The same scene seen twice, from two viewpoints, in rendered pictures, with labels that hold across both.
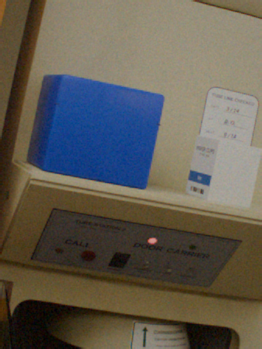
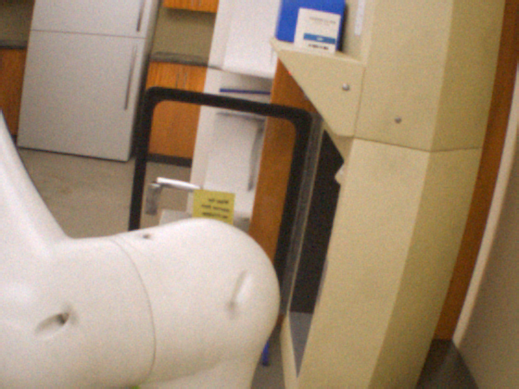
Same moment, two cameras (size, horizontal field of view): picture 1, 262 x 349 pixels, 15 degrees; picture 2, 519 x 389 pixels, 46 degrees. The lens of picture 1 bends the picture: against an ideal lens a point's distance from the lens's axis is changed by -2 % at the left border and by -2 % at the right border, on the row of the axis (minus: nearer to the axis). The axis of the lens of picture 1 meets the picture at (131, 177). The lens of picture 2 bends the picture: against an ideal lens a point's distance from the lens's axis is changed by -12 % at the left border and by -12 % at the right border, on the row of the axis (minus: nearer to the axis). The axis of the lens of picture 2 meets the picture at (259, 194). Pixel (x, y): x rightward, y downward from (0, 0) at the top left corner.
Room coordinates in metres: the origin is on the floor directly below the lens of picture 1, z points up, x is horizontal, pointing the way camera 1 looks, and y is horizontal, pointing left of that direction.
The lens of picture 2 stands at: (1.14, -1.05, 1.56)
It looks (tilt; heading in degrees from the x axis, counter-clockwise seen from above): 16 degrees down; 102
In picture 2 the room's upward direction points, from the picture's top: 9 degrees clockwise
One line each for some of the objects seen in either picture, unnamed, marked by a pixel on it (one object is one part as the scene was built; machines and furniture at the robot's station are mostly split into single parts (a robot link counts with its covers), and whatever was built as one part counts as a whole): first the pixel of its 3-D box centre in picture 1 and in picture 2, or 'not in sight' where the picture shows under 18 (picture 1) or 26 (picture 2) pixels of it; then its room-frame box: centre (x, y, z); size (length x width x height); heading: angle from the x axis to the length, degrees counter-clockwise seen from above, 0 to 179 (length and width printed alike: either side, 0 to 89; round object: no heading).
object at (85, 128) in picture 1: (93, 129); (309, 18); (0.94, 0.04, 1.56); 0.10 x 0.10 x 0.09; 16
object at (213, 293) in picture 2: not in sight; (188, 318); (1.02, -0.65, 1.35); 0.13 x 0.11 x 0.14; 56
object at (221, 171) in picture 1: (223, 170); (316, 30); (0.98, -0.09, 1.54); 0.05 x 0.05 x 0.06; 23
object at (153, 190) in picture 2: not in sight; (152, 199); (0.71, 0.05, 1.18); 0.02 x 0.02 x 0.06; 9
